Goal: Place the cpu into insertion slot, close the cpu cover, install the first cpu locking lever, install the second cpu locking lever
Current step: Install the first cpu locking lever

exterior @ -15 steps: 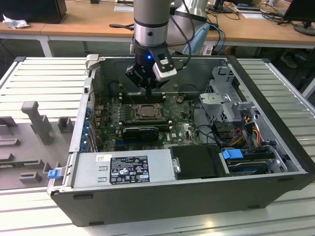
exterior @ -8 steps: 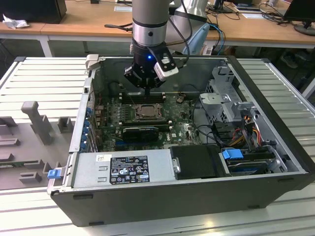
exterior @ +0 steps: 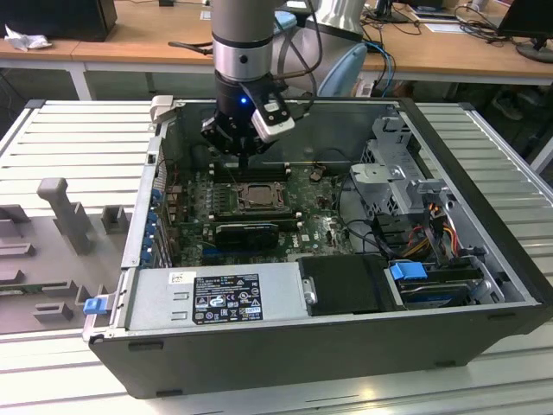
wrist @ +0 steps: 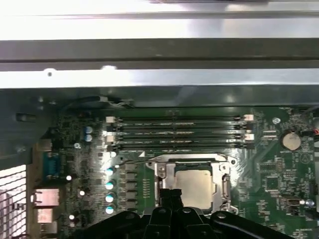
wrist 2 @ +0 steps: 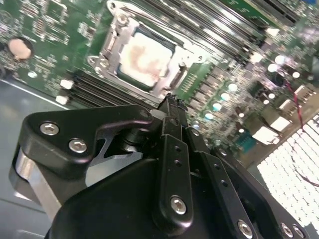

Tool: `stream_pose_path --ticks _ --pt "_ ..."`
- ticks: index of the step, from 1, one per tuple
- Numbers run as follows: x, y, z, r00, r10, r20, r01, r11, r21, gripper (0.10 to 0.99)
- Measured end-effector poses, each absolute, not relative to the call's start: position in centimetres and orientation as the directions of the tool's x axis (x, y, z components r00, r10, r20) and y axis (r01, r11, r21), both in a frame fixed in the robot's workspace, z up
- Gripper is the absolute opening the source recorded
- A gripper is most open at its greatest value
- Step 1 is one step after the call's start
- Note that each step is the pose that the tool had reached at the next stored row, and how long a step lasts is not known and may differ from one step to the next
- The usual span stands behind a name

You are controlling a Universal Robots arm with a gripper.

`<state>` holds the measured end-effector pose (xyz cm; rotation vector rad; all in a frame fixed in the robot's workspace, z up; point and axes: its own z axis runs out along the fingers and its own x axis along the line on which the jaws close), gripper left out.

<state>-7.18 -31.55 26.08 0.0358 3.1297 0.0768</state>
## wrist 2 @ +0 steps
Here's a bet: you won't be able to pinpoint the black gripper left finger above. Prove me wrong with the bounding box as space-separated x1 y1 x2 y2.
8 93 195 237

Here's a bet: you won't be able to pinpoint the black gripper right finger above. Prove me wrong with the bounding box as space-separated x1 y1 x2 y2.
173 95 312 239

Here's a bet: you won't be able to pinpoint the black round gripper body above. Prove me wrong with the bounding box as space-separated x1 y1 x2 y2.
44 160 234 239

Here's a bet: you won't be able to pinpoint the metal socket cover frame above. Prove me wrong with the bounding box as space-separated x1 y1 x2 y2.
98 18 209 98

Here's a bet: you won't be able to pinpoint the silver square CPU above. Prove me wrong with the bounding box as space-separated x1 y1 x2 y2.
116 26 185 92

